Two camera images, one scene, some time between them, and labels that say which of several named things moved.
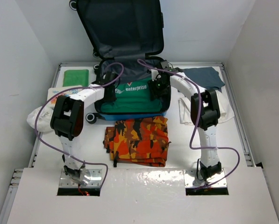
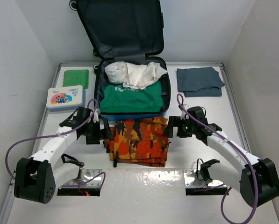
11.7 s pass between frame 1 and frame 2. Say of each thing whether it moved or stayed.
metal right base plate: stayed
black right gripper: moved
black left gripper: moved
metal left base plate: stayed
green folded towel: stayed
